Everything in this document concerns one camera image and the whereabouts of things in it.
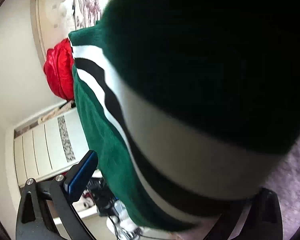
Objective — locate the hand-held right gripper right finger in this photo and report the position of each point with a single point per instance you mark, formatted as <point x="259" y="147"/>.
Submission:
<point x="267" y="212"/>

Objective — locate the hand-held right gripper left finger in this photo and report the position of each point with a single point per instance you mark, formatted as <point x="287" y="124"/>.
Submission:
<point x="82" y="170"/>

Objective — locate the green and cream varsity jacket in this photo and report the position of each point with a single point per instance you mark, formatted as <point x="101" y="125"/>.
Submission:
<point x="190" y="80"/>

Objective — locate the hanging beige clothes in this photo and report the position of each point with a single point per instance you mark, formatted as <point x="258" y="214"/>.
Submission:
<point x="52" y="115"/>

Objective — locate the white wardrobe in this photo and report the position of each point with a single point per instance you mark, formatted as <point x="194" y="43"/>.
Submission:
<point x="40" y="150"/>

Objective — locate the red quilt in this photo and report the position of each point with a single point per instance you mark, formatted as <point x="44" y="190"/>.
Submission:
<point x="60" y="72"/>

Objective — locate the white pillow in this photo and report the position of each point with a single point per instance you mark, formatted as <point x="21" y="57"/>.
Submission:
<point x="67" y="15"/>

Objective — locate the beige bed headboard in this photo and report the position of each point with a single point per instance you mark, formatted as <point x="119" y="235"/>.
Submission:
<point x="45" y="17"/>

